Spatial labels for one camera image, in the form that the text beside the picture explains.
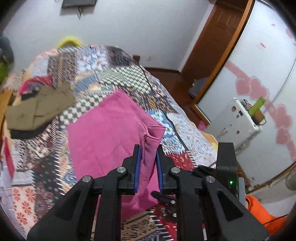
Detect black cloth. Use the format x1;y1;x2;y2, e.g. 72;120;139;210
9;125;48;140

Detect brown wooden door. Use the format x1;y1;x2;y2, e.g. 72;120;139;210
178;0;245;77

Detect pink pants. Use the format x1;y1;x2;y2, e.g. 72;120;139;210
68;89;166;220

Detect yellow cushion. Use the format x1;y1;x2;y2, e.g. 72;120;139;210
57;35;82;49

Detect red cloth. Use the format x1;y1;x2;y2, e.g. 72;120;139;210
20;75;55;95

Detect white stickered case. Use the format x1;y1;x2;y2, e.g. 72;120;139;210
209;97;262;153

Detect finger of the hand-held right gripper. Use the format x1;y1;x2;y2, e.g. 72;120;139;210
151;191;177;223
192;165;218;180

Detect olive green pants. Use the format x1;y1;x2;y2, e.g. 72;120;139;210
5;82;75;131

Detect green patterned bag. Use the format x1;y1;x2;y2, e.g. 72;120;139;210
0;60;10;81

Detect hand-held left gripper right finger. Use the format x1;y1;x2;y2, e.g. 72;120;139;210
155;146;270;241

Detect small black monitor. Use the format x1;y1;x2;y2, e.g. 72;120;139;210
61;0;97;8

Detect grey bag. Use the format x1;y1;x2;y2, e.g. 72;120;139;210
188;77;210;99

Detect white sliding wardrobe door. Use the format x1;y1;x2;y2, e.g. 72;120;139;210
191;0;296;186

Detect small brown basket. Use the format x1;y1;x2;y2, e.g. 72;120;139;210
253;109;267;126

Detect yellow wooden lap desk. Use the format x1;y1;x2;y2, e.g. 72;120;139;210
0;89;14;139

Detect pink heart sticker garland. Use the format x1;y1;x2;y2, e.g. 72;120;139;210
224;61;296;163

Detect green bottle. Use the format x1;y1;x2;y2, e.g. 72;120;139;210
248;96;266;116

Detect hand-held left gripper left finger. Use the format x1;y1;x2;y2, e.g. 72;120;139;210
27;144;141;241

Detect patchwork printed blanket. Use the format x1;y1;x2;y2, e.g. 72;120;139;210
0;44;219;241

